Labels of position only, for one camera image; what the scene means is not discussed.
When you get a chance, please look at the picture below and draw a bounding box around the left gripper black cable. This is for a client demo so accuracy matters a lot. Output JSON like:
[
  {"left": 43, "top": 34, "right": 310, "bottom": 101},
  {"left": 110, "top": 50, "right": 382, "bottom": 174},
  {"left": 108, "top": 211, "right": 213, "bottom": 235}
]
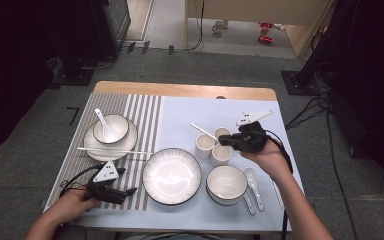
[{"left": 59, "top": 164, "right": 104, "bottom": 198}]

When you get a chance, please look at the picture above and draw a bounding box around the black stand base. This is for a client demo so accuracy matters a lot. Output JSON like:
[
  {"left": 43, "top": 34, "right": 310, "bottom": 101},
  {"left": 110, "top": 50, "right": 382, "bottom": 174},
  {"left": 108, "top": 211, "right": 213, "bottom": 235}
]
[{"left": 281, "top": 69, "right": 318, "bottom": 97}]

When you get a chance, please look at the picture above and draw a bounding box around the black curtain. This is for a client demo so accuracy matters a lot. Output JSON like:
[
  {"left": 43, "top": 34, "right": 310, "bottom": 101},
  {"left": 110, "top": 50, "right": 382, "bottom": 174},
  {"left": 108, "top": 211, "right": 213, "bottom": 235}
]
[
  {"left": 0, "top": 0, "right": 104, "bottom": 158},
  {"left": 326, "top": 0, "right": 384, "bottom": 198}
]

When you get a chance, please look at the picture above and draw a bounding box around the white ceramic spoon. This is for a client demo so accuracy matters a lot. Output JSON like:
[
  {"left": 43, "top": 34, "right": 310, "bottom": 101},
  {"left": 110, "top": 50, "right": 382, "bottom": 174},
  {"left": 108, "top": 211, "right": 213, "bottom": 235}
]
[
  {"left": 242, "top": 192, "right": 257, "bottom": 216},
  {"left": 94, "top": 107, "right": 116, "bottom": 143},
  {"left": 243, "top": 167, "right": 266, "bottom": 213}
]

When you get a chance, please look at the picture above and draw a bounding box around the wooden table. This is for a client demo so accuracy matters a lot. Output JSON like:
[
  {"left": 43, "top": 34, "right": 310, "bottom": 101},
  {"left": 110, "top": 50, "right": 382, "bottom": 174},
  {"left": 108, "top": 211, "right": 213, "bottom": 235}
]
[{"left": 93, "top": 80, "right": 278, "bottom": 102}]

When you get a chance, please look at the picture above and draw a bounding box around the white ribbed plate dark rim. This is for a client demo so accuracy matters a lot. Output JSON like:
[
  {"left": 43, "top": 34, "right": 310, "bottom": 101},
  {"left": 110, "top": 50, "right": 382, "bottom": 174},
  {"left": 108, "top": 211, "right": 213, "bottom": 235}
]
[
  {"left": 142, "top": 147, "right": 203, "bottom": 206},
  {"left": 83, "top": 117, "right": 139, "bottom": 163}
]

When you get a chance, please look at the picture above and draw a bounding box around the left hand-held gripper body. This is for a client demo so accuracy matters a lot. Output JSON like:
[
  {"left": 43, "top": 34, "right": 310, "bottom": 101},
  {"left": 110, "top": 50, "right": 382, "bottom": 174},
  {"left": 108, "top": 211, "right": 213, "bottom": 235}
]
[{"left": 86, "top": 160, "right": 128, "bottom": 205}]

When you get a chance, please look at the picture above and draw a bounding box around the dark equipment cabinet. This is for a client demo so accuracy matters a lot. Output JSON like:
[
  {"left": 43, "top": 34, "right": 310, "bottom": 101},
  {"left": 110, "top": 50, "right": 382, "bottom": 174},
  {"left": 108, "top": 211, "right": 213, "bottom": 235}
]
[{"left": 91, "top": 0, "right": 132, "bottom": 59}]

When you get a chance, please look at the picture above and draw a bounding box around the striped beige placemat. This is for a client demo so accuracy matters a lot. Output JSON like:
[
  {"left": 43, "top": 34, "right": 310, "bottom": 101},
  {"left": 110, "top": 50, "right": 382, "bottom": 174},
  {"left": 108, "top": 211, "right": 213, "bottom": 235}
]
[{"left": 48, "top": 92, "right": 163, "bottom": 212}]

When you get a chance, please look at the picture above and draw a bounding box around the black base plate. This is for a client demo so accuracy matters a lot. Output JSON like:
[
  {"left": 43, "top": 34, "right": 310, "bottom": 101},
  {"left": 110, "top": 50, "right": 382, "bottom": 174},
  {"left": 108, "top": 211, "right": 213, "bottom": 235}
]
[{"left": 51, "top": 66, "right": 96, "bottom": 87}]

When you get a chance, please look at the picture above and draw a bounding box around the black floor cable bundle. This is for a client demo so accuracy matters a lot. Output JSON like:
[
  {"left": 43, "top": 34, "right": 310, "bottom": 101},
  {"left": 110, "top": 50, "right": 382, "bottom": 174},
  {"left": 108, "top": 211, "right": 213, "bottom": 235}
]
[{"left": 284, "top": 93, "right": 331, "bottom": 131}]

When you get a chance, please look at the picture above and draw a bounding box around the light blue table mat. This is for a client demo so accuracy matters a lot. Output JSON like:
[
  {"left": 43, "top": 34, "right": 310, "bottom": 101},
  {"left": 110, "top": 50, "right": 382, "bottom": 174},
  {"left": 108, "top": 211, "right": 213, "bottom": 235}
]
[{"left": 43, "top": 95, "right": 305, "bottom": 234}]

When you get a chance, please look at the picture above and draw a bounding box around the person's left hand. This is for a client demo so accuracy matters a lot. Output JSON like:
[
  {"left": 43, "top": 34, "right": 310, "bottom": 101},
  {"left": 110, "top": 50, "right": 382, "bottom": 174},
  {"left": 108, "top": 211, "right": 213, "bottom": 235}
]
[{"left": 51, "top": 188, "right": 101, "bottom": 221}]

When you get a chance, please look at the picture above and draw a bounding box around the hanging black cable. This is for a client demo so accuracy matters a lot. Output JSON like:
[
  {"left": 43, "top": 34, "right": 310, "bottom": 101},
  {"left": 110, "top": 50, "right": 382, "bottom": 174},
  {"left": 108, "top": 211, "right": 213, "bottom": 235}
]
[{"left": 184, "top": 0, "right": 205, "bottom": 52}]

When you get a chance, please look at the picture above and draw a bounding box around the grey floor cable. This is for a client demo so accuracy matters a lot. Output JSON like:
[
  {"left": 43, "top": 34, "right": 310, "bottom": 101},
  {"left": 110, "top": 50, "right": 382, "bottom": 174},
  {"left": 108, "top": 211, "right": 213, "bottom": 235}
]
[{"left": 79, "top": 54, "right": 118, "bottom": 70}]

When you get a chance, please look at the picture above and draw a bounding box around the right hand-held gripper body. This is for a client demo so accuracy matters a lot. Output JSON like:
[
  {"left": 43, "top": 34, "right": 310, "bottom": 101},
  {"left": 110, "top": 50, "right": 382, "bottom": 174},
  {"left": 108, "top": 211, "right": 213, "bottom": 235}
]
[{"left": 234, "top": 109, "right": 275, "bottom": 154}]

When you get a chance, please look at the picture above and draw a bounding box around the single white chopstick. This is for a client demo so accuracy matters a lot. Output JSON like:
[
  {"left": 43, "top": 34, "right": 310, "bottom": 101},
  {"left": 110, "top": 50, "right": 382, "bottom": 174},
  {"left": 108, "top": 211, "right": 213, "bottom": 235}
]
[
  {"left": 77, "top": 146, "right": 154, "bottom": 156},
  {"left": 189, "top": 122, "right": 220, "bottom": 139}
]

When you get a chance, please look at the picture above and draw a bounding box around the long black floor cable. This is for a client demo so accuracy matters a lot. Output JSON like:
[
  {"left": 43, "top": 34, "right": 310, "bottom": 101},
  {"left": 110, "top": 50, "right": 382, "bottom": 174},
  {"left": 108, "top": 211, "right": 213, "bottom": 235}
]
[{"left": 326, "top": 109, "right": 359, "bottom": 240}]

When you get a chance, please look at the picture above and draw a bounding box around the black chair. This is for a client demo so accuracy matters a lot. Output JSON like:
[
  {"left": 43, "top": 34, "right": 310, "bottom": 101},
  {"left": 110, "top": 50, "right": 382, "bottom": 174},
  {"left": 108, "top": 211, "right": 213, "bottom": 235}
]
[{"left": 53, "top": 223, "right": 87, "bottom": 240}]

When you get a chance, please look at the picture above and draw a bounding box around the white bowl dark rim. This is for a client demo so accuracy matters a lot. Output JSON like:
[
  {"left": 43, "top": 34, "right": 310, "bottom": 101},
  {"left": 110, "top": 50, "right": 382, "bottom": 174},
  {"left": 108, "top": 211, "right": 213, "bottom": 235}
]
[
  {"left": 92, "top": 114, "right": 130, "bottom": 146},
  {"left": 205, "top": 165, "right": 249, "bottom": 206}
]

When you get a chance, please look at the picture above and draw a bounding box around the person's right hand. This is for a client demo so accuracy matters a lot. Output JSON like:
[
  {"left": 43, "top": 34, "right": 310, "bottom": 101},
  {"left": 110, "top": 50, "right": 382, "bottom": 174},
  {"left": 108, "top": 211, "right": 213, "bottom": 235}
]
[{"left": 239, "top": 139, "right": 293, "bottom": 183}]

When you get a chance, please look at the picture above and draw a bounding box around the white mug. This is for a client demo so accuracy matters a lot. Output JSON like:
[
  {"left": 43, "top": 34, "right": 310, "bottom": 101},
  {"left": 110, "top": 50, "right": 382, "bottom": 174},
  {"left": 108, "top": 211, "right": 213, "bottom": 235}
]
[{"left": 212, "top": 19, "right": 229, "bottom": 34}]

